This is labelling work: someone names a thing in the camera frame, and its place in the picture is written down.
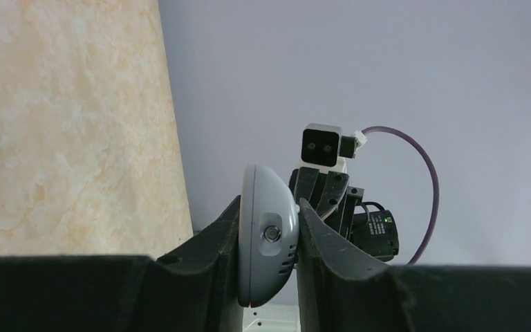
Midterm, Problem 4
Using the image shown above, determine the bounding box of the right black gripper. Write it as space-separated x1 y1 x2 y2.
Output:
289 167 400 262

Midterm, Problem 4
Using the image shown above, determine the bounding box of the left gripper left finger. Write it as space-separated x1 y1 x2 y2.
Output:
0 199 243 331

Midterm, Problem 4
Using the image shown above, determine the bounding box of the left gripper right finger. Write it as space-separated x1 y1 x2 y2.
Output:
297 199 531 331

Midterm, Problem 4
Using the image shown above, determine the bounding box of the white remote control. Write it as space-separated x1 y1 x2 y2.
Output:
237 165 299 308

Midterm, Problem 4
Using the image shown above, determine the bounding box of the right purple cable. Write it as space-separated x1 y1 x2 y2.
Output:
360 126 441 266

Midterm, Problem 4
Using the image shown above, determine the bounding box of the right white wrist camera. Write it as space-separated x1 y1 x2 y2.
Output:
297 123 367 174

